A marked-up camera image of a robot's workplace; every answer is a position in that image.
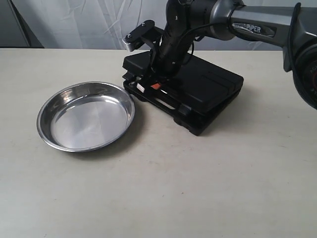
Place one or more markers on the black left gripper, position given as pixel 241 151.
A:
pixel 167 57

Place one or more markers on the black plastic tool case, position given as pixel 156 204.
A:
pixel 194 97

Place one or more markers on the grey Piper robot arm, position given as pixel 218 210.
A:
pixel 294 29

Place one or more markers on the round stainless steel pan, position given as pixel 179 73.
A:
pixel 85 117

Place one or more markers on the white wrinkled backdrop curtain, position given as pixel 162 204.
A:
pixel 86 24

